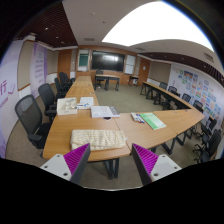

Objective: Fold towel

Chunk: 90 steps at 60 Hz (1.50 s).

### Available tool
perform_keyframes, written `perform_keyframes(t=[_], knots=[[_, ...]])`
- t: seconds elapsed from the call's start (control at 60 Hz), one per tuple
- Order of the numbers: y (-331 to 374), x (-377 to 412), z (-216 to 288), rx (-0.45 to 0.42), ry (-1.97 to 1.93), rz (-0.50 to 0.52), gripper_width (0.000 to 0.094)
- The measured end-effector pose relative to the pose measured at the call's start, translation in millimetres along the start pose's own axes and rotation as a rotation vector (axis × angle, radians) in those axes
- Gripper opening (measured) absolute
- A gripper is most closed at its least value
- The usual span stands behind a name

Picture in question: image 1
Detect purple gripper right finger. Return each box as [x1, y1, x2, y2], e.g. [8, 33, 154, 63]
[131, 144, 181, 185]

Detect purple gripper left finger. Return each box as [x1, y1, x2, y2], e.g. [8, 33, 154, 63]
[41, 144, 90, 184]

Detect cream knitted towel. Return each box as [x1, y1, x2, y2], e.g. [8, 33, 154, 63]
[70, 129, 126, 151]

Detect green booklet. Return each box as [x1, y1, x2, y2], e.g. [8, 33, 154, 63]
[140, 113, 166, 130]

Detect small white packet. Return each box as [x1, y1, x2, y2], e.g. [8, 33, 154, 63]
[131, 112, 145, 123]

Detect white open box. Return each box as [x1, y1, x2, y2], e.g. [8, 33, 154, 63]
[57, 97, 77, 115]

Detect white closed box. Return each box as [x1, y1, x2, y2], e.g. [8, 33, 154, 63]
[91, 106, 120, 118]

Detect right near black chair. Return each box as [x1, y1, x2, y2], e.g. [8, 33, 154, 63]
[194, 130, 221, 163]

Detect white paper sheets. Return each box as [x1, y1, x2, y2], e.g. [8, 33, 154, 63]
[77, 97, 94, 109]

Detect near black office chair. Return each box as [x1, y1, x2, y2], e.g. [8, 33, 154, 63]
[15, 94, 51, 149]

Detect black office chair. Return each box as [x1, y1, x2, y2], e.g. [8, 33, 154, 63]
[54, 78, 66, 99]
[38, 83, 57, 122]
[15, 94, 51, 149]

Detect dark front desk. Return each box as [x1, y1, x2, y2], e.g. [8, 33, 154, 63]
[94, 74, 120, 91]

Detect wooden right door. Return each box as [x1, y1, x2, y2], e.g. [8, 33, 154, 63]
[138, 59, 150, 85]

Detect wooden door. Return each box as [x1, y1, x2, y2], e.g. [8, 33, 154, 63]
[58, 50, 72, 75]
[138, 59, 150, 85]

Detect white whiteboard right of screen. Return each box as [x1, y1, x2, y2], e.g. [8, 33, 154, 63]
[124, 55, 136, 75]

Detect wooden left door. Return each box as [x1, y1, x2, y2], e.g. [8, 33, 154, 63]
[58, 50, 72, 75]

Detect large black wall screen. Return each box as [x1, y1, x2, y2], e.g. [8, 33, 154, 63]
[91, 51, 125, 72]

